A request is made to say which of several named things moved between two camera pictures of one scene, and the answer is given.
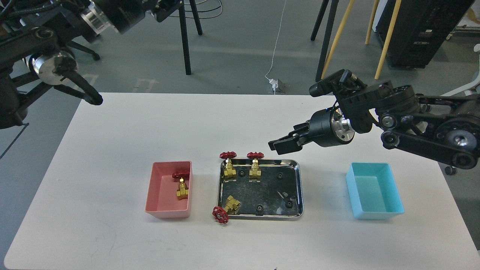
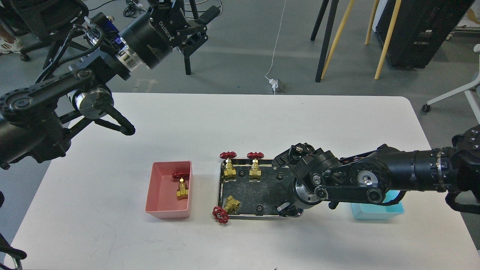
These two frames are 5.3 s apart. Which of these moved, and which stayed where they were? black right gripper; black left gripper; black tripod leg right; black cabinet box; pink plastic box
Moved: black left gripper; black right gripper
Stayed: black cabinet box; pink plastic box; black tripod leg right
